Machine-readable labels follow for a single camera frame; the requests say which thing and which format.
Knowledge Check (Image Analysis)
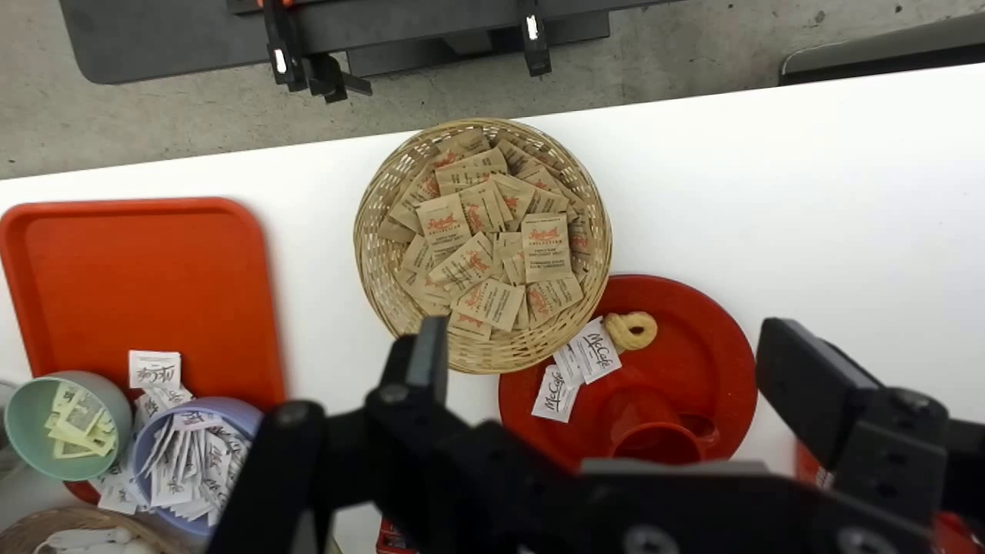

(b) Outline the orange plastic tray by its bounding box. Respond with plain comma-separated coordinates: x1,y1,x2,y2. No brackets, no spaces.
4,198,287,408

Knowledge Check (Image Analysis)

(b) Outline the black clamp left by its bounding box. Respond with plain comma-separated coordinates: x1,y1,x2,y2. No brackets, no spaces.
255,0,373,101

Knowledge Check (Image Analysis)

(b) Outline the green cup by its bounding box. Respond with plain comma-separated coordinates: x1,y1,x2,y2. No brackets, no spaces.
4,370,133,480

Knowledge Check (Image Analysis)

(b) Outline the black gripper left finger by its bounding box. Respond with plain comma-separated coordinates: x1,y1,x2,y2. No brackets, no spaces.
373,318,448,407

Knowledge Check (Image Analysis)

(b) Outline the round wicker basket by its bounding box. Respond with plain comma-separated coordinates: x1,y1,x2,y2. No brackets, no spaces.
354,117,613,376

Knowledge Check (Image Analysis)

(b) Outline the blue cup with packets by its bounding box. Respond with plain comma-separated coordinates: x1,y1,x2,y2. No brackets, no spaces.
133,396,261,541

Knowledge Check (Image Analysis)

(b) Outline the white sugar packet on plate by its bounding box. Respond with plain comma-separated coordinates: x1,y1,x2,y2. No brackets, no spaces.
533,320,622,422

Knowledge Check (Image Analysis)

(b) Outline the black clamp right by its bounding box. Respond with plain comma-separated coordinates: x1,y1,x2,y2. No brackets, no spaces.
517,0,552,77

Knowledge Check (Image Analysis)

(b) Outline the red funnel plate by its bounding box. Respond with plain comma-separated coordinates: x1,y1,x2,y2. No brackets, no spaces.
497,274,756,471

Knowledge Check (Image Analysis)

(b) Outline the black clamp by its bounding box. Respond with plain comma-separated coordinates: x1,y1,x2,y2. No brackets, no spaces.
517,0,552,77
255,0,373,101

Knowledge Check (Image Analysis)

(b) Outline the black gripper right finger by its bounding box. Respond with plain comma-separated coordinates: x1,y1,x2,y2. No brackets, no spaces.
756,318,948,514

